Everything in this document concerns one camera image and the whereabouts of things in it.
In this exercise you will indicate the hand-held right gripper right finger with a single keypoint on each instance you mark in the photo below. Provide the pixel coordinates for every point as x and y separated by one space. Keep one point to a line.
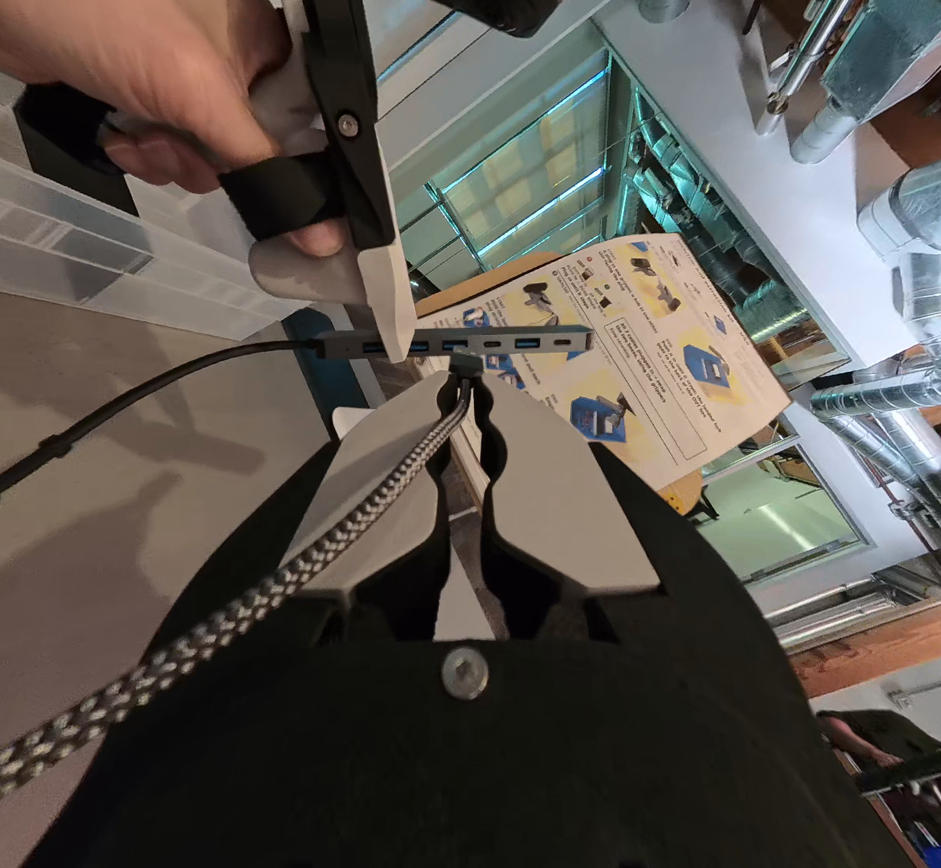
559 500

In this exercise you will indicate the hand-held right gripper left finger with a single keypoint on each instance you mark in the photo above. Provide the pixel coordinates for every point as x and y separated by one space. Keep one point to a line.
382 486

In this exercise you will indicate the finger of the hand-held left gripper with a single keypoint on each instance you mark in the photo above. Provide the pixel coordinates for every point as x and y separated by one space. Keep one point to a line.
389 295
309 276

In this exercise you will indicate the grey usb hub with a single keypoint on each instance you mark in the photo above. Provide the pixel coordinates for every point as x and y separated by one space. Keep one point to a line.
500 343

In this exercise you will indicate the person's left hand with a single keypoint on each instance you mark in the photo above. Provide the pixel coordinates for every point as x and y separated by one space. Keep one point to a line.
132 38

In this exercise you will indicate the printed instruction sheet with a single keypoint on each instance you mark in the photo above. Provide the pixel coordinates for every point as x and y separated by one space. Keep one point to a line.
661 368

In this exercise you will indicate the glass window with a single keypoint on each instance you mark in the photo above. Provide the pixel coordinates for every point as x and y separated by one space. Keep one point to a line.
522 162

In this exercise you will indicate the clear plastic storage bin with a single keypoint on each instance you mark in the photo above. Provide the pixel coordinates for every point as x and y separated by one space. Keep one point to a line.
88 251

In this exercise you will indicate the chrome metal pipes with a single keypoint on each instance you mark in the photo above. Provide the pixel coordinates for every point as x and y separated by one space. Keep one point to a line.
816 38

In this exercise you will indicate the flexible silver duct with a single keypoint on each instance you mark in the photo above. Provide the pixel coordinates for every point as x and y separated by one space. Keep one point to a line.
875 427

